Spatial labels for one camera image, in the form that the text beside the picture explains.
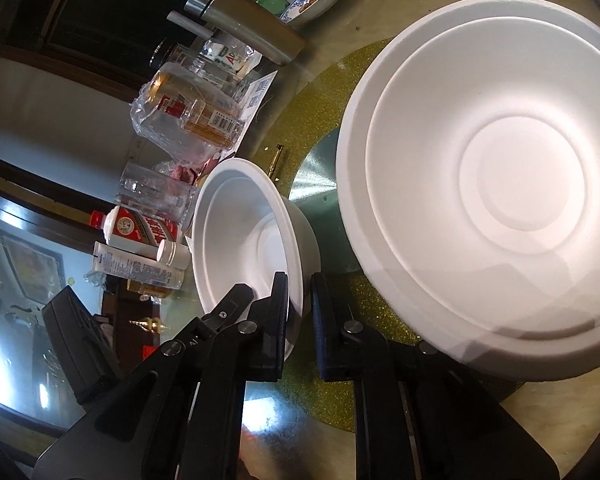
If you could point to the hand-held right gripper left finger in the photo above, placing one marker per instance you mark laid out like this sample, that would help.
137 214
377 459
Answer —
275 320

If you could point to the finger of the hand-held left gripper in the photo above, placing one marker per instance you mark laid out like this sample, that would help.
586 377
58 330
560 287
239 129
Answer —
227 305

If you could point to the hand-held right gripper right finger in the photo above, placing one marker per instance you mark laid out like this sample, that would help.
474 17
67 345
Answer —
327 330

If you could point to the white paper bowl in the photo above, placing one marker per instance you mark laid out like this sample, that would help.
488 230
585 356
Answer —
480 185
240 240

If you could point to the small white bottle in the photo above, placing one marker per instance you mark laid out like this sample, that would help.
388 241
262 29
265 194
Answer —
174 255

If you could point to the white labelled tube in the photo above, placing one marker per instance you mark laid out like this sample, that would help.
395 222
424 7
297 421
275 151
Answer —
130 267

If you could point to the white bottle with red cap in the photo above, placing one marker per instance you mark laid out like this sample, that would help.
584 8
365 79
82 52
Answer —
140 227

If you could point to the clear glass jar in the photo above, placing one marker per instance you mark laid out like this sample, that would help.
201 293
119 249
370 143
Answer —
150 190

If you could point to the small gold pen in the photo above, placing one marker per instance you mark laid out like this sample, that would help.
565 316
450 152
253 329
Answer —
276 160

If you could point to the printed paper sheet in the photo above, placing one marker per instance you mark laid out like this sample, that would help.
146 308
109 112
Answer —
260 90

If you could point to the clear glass cup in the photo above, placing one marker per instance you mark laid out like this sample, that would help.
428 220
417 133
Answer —
180 62

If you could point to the clear bottle with green label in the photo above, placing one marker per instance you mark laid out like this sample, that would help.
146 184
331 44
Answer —
227 57

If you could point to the steel thermos flask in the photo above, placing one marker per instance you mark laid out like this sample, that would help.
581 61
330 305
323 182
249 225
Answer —
250 27

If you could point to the dark wooden framed window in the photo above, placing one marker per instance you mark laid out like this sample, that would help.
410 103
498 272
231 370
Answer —
95 15

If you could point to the framed wall picture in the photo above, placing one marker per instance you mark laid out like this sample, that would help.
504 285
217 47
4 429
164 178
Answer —
27 270

